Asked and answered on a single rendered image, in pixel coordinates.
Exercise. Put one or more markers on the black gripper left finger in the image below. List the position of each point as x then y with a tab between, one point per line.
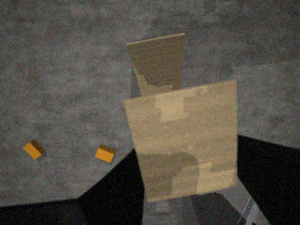
116	199

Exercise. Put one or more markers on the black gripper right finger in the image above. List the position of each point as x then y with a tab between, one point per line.
270	172

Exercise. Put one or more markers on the small orange block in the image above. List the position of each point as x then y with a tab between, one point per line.
104	153
34	150

